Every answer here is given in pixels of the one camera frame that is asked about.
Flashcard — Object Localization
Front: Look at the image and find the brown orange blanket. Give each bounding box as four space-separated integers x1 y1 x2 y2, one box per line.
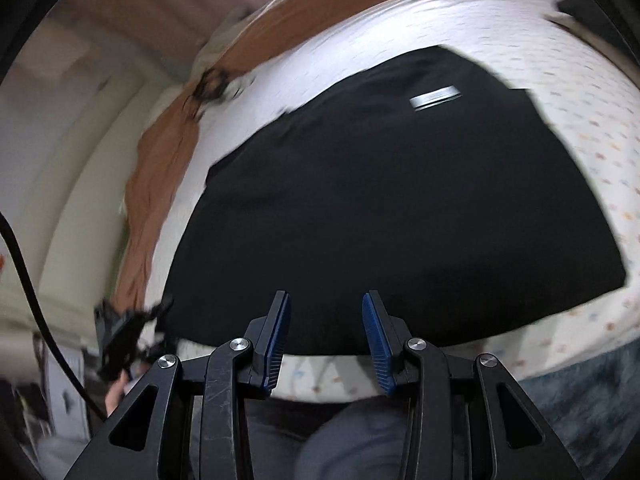
112 0 426 313

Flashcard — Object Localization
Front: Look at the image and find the person's right hand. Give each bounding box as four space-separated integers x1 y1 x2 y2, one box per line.
104 370 140 416

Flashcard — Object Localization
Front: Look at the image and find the beige striped duvet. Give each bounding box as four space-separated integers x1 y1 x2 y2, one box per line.
192 0 417 76

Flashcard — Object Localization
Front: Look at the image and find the folded black garment stack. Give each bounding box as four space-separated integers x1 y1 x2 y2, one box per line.
554 0 639 64

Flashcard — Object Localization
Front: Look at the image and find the white floral bed sheet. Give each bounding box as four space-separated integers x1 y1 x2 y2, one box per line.
146 0 639 403

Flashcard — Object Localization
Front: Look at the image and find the grey trousers knee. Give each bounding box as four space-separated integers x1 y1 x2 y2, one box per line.
245 396 407 479

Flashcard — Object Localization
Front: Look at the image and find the pink curtain left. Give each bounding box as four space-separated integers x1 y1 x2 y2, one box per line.
60 0 271 66

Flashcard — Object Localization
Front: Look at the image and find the black button-up jacket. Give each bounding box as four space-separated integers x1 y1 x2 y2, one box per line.
158 47 626 356

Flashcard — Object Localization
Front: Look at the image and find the cream padded headboard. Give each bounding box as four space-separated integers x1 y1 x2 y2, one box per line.
1 66 174 344

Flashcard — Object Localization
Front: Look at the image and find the black cable at lens edge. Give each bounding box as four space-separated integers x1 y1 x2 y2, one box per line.
0 211 109 424

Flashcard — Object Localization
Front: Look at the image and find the dark shaggy floor rug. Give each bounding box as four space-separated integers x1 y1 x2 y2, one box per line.
520 340 639 479

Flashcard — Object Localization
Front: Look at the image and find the black cable bundle with device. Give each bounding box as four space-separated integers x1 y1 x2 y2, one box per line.
192 66 252 106

